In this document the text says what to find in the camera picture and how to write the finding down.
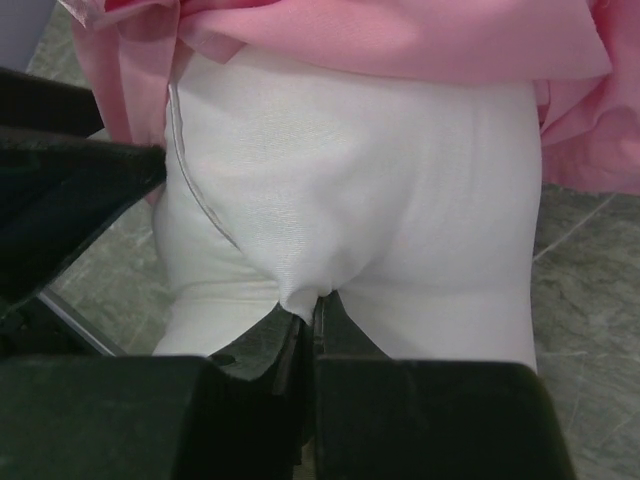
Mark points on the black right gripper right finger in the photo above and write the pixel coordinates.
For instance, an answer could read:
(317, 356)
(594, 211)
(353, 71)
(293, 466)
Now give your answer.
(379, 418)

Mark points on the white pillow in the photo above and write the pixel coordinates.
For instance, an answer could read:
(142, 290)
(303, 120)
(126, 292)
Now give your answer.
(416, 203)

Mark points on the pink rose satin pillowcase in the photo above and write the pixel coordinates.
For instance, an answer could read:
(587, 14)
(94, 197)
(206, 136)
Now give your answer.
(583, 57)

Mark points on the aluminium mounting rail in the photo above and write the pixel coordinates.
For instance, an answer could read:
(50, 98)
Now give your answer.
(74, 322)

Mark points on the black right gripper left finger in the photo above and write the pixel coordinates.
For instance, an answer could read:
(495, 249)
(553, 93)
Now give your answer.
(68, 412)

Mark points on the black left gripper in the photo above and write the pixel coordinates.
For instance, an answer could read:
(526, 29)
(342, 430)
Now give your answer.
(61, 188)

